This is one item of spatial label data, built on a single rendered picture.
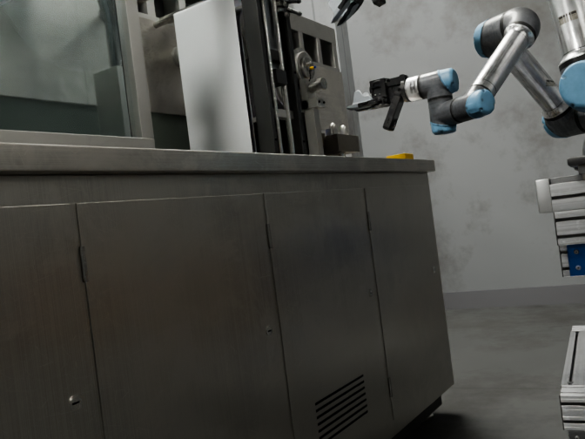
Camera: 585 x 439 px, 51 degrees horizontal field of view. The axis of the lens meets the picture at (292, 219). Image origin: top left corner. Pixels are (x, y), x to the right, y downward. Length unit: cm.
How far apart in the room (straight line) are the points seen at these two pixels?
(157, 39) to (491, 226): 290
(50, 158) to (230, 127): 97
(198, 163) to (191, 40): 87
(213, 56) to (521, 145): 283
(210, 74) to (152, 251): 92
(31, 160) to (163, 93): 116
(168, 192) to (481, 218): 344
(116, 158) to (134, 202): 9
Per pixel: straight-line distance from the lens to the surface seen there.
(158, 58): 208
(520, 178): 436
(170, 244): 113
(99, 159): 101
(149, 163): 108
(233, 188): 129
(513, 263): 440
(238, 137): 183
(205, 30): 196
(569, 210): 178
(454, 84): 195
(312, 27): 296
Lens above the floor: 74
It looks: level
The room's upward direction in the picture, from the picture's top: 7 degrees counter-clockwise
